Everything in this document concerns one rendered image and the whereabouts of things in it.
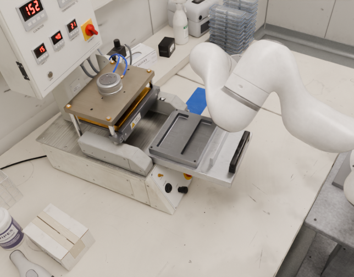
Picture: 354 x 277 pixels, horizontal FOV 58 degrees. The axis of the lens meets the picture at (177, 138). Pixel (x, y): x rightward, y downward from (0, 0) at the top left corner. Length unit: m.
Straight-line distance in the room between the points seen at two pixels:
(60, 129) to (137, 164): 0.39
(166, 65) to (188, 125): 0.68
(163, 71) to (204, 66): 0.88
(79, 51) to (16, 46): 0.24
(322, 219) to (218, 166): 0.42
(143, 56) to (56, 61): 0.68
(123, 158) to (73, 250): 0.32
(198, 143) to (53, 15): 0.57
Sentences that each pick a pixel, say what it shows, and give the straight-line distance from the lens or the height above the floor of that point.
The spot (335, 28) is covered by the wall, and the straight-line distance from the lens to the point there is 3.34.
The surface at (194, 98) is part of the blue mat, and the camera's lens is 1.55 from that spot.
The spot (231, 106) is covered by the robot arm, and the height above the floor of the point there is 1.27.
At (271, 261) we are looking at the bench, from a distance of 1.10.
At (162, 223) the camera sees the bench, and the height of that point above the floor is 0.75.
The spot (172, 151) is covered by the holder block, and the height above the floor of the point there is 0.99.
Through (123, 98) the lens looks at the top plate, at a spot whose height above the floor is 1.11.
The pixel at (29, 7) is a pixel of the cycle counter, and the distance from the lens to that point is 0.97.
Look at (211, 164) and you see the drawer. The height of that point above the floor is 0.98.
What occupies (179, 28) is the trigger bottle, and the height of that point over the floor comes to 0.89.
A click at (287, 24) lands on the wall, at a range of 3.47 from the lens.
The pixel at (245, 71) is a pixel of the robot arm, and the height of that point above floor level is 1.33.
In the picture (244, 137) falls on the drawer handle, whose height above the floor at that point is 1.01.
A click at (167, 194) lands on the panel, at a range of 1.12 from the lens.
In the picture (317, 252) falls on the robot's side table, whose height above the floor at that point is 0.01.
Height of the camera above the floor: 1.76
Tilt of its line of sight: 47 degrees down
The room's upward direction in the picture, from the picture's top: 6 degrees counter-clockwise
